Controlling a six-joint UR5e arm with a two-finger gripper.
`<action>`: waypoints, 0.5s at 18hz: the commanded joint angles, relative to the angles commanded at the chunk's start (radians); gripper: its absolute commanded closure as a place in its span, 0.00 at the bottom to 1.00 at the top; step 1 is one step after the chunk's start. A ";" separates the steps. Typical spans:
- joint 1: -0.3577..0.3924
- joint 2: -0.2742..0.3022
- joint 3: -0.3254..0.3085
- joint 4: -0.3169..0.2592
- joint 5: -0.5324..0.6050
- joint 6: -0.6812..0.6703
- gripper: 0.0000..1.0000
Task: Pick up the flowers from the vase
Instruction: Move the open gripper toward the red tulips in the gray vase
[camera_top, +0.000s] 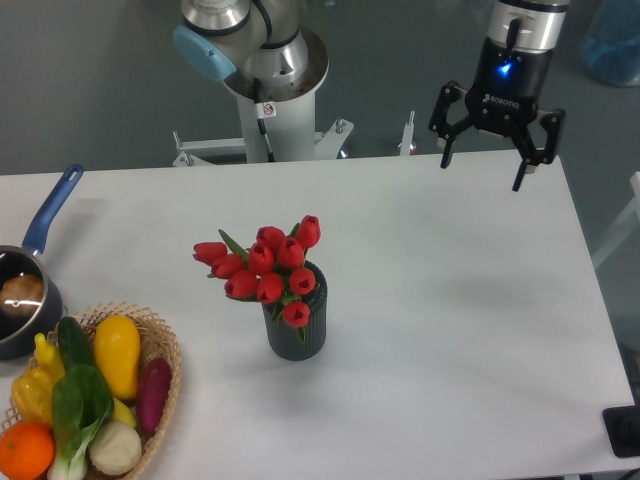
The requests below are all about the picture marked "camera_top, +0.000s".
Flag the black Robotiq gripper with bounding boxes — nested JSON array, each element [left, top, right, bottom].
[[428, 38, 566, 193]]

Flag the red tulip bouquet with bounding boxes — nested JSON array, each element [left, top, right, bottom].
[[192, 214, 322, 344]]

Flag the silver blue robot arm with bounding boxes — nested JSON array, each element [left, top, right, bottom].
[[173, 1, 568, 179]]

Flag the dark grey ribbed vase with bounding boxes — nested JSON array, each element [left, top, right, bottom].
[[263, 261, 328, 361]]

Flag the blue transparent container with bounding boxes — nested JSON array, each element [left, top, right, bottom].
[[580, 0, 639, 87]]

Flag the black device at edge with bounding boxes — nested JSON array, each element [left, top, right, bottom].
[[602, 406, 639, 458]]

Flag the woven wicker basket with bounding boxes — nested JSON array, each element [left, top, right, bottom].
[[1, 303, 181, 479]]

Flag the purple eggplant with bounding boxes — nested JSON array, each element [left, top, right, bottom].
[[135, 357, 172, 434]]

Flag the yellow squash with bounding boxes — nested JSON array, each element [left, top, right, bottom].
[[94, 315, 141, 402]]

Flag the yellow banana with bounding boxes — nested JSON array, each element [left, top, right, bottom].
[[112, 398, 137, 428]]

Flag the dark green cucumber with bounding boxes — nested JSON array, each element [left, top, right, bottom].
[[57, 316, 96, 370]]

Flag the green bok choy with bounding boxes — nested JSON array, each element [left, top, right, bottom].
[[46, 363, 115, 480]]

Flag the beige garlic bulb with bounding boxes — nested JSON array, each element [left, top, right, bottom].
[[89, 421, 142, 476]]

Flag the brown bread roll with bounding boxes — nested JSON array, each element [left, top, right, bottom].
[[1, 274, 44, 317]]

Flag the small yellow pepper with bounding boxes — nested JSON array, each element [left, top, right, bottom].
[[34, 333, 65, 383]]

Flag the yellow bell pepper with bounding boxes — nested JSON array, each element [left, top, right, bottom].
[[11, 367, 54, 427]]

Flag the orange fruit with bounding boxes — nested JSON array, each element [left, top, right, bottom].
[[1, 422, 55, 480]]

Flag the white metal base frame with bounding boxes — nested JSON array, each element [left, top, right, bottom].
[[173, 110, 417, 167]]

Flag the white frame at right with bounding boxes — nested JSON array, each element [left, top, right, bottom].
[[591, 172, 639, 269]]

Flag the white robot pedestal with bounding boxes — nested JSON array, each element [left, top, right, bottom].
[[225, 26, 329, 164]]

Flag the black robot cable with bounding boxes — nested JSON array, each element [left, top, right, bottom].
[[251, 77, 276, 163]]

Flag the blue handled saucepan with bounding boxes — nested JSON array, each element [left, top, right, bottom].
[[1, 164, 84, 361]]

